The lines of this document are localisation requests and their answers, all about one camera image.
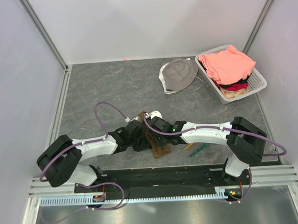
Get salmon pink folded garment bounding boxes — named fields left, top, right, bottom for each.
left=198, top=45, right=256, bottom=85

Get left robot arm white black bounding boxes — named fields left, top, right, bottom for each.
left=36, top=120, right=151, bottom=192

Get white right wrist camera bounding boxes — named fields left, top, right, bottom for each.
left=144, top=111, right=162, bottom=120

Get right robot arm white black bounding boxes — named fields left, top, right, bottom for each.
left=145, top=117, right=267, bottom=185

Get grey bucket hat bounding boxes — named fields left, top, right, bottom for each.
left=159, top=58, right=199, bottom=95

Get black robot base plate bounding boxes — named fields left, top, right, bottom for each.
left=73, top=162, right=251, bottom=196

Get spoon with green handle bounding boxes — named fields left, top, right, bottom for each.
left=189, top=143, right=210, bottom=157

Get white plastic laundry basket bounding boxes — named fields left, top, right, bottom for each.
left=194, top=45, right=267, bottom=105

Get grey slotted cable duct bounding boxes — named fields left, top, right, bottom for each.
left=40, top=188, right=235, bottom=207

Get brown cloth napkin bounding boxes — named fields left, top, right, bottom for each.
left=138, top=111, right=171, bottom=159

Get red and dark clothes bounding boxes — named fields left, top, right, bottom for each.
left=213, top=76, right=250, bottom=99

